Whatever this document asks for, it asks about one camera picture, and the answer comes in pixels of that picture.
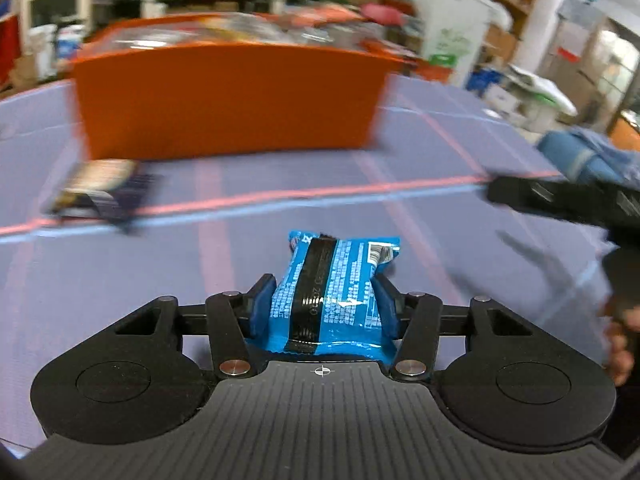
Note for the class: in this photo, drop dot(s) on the blue white plastic bag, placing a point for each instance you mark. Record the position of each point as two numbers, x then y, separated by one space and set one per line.
69 42

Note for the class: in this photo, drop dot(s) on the red folding chair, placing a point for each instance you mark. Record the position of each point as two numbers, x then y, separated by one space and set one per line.
382 15

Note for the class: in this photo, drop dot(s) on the blue folded cloth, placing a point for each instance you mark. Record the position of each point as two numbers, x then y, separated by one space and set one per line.
590 157

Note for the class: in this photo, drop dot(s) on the white chest freezer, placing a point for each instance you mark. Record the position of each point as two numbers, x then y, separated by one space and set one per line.
445 25

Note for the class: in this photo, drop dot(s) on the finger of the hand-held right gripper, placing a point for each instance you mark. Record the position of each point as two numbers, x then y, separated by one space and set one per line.
550 200

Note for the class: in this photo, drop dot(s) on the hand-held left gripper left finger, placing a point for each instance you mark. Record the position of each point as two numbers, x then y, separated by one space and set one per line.
260 310

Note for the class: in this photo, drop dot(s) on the wooden shelf unit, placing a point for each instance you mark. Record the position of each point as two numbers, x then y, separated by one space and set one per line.
505 0

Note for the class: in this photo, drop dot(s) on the person's right hand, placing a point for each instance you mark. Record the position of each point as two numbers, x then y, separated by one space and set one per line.
625 350

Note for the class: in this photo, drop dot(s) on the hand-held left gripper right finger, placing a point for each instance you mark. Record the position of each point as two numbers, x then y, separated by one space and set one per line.
390 310

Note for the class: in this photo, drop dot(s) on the blue black-striped snack packet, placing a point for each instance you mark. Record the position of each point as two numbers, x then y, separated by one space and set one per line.
345 280

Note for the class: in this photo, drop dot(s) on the white glass-door cabinet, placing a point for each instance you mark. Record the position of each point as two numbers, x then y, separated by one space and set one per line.
55 2

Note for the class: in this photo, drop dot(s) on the orange cardboard box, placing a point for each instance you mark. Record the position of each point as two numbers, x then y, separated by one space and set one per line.
225 105

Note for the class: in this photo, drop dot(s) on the heap of snack packets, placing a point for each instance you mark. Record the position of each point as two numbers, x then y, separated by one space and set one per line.
260 30

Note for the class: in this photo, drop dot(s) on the purple plaid tablecloth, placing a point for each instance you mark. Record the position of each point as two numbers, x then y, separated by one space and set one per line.
300 195

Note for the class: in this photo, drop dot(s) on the dark blue snack packet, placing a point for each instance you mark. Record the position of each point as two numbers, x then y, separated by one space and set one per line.
100 190

